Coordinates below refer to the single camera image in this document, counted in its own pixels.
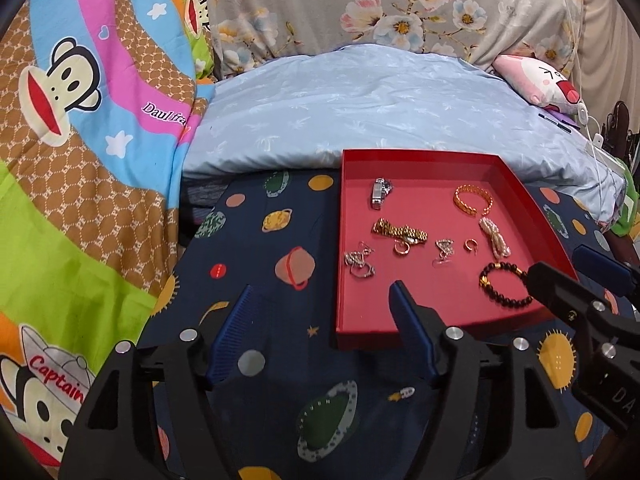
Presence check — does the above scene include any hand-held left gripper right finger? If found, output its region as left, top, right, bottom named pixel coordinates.
left=389, top=280, right=588, bottom=480

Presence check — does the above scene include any silver watch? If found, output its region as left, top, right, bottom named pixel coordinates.
left=371, top=178, right=394, bottom=210

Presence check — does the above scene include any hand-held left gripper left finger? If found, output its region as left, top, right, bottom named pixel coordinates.
left=59, top=284, right=257, bottom=480

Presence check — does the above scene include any purple cloth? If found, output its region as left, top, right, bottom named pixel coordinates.
left=540, top=106, right=577, bottom=134

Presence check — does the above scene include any black bead bracelet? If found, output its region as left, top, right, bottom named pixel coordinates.
left=479, top=260, right=535, bottom=309

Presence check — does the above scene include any floral grey pillow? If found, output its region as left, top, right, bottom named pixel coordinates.
left=202, top=0, right=589, bottom=79

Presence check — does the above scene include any dark wooden chair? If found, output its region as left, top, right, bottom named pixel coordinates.
left=602, top=100, right=639, bottom=162

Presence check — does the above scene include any silver necklace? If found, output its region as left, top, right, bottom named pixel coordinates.
left=343, top=242, right=377, bottom=280

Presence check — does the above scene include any light blue pillow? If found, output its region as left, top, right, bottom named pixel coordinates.
left=181, top=42, right=629, bottom=226

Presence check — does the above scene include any gold chain bracelet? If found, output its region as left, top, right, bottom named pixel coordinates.
left=453, top=185, right=494, bottom=217
left=371, top=218, right=430, bottom=247

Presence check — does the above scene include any white charging cable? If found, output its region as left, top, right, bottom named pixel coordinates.
left=550, top=0, right=618, bottom=196

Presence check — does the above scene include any cartoon monkey printed blanket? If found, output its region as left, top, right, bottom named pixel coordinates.
left=0, top=0, right=217, bottom=467

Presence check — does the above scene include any pearl bracelet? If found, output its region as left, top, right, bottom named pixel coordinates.
left=478, top=216, right=512, bottom=261

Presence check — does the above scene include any navy planet printed sheet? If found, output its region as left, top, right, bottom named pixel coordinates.
left=135, top=167, right=640, bottom=480

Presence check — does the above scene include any pink plush pillow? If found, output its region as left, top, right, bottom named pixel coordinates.
left=492, top=54, right=584, bottom=116

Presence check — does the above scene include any red tray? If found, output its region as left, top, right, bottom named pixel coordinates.
left=334, top=148, right=581, bottom=352

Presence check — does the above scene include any beige cloth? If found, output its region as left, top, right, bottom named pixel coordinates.
left=579, top=0, right=640, bottom=127

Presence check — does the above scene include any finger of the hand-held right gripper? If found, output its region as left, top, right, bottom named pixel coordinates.
left=524, top=262, right=596, bottom=331
left=573, top=244, right=640, bottom=307

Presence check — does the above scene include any green plush toy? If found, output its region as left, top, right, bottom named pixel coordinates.
left=612, top=160, right=640, bottom=237

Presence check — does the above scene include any silver earring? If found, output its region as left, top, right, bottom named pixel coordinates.
left=432, top=239, right=456, bottom=267

